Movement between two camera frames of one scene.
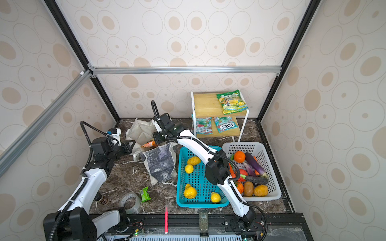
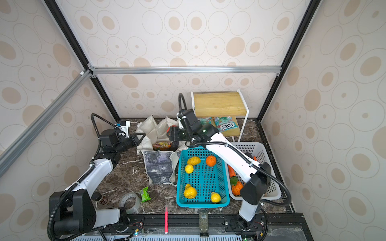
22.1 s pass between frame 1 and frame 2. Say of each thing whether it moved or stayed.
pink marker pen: stayed
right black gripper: moved
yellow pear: stayed
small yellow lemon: stayed
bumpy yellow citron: stayed
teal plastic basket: stayed
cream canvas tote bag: moved
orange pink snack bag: moved
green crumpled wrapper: stayed
